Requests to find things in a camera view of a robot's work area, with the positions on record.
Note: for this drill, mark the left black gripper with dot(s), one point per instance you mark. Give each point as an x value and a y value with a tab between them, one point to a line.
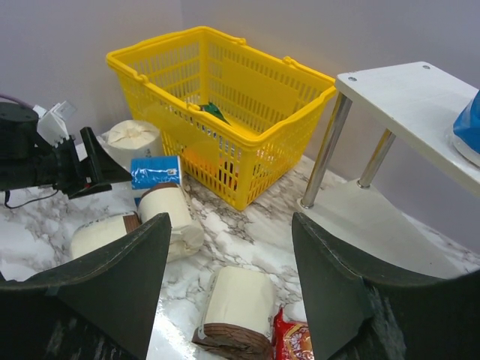
60	167

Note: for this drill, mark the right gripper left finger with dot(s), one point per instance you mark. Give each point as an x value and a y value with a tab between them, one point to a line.
99	306

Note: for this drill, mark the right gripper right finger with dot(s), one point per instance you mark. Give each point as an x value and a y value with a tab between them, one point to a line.
361	307

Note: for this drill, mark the blue roll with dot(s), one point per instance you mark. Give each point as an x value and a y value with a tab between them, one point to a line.
465	135
147	172

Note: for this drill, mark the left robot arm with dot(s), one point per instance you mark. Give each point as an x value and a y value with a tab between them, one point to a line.
18	130

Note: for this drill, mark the white two-tier shelf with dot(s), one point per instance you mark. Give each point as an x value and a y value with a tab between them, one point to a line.
387	176

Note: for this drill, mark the beige roll near basket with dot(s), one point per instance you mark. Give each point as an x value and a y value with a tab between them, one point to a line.
132	139

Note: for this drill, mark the beige brown roll front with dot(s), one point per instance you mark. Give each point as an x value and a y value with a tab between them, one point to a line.
101	232

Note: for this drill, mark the beige brown roll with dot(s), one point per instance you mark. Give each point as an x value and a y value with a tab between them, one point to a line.
187	233
101	232
236	322

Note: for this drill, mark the red snack bag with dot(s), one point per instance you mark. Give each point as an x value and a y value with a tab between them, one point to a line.
291	339

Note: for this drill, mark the orange box in basket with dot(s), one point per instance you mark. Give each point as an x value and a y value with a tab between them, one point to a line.
223	166

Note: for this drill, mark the beige brown roll middle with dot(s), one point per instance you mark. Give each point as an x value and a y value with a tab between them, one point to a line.
187	233

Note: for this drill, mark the beige brown roll centre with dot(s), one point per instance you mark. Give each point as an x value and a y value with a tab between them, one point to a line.
236	322

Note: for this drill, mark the green snack packet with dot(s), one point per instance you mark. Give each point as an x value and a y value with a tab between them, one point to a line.
213	110

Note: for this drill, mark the yellow plastic shopping basket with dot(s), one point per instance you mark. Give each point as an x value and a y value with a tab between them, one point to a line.
273	104

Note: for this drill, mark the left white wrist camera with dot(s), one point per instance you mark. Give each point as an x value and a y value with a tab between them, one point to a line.
52	122

